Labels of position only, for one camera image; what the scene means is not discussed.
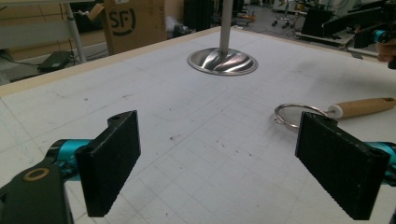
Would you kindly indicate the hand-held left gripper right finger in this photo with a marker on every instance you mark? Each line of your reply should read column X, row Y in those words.
column 339, row 168

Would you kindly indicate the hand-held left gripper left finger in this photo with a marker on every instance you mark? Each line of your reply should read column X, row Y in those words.
column 107, row 165

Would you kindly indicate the office chair wheeled base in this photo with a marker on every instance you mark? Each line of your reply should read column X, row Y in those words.
column 284, row 19

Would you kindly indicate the black flat device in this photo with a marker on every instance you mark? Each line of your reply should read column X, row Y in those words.
column 56, row 60

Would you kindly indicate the white metal table leg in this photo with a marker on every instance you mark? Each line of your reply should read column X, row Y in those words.
column 74, row 31

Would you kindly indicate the brown cardboard box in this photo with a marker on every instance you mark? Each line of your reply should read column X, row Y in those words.
column 135, row 26

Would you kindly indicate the metal stand with round base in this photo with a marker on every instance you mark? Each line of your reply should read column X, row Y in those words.
column 224, row 56

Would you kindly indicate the black cabinet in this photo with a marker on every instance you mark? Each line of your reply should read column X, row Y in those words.
column 199, row 14

